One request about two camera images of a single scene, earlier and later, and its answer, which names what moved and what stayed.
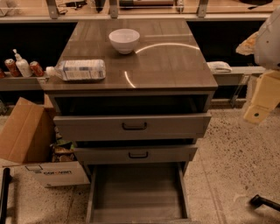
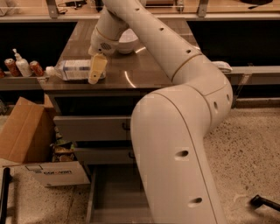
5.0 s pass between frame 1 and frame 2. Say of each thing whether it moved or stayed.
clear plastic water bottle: stayed
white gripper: moved
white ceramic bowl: stayed
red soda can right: stayed
